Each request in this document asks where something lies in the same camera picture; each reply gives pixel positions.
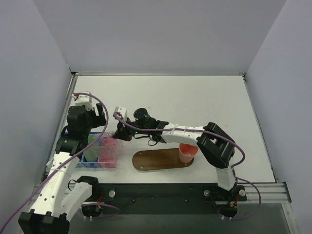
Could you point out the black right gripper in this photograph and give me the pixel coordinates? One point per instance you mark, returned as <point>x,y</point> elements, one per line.
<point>123,133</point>

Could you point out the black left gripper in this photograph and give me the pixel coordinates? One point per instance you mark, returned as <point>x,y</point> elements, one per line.
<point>98,119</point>

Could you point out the green plastic cup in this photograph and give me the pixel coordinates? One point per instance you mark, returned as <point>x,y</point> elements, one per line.
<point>91,154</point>

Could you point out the clear crystal toothbrush holder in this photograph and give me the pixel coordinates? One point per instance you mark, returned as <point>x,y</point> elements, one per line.
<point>111,134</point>

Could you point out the coral plastic cup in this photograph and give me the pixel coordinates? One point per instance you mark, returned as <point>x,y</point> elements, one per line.
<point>187,152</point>

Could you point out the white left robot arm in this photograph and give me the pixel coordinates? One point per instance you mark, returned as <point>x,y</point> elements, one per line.
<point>52,211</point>

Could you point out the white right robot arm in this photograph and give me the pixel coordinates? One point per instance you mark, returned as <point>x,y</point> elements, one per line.
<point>217,147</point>

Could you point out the oval wooden tray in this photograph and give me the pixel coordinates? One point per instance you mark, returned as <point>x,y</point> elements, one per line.
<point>161,159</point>

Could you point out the pink plastic bin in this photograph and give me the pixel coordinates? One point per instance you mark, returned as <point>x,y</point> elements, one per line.
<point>108,161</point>

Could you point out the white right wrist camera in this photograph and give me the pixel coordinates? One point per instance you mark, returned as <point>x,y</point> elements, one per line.
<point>120,113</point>

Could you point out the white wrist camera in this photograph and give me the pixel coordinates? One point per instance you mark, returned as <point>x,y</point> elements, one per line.
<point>120,113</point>
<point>83,100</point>

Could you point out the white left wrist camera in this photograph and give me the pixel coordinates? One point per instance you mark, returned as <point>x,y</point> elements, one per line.
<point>83,100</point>

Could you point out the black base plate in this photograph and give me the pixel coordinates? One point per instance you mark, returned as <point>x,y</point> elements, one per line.
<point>163,199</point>

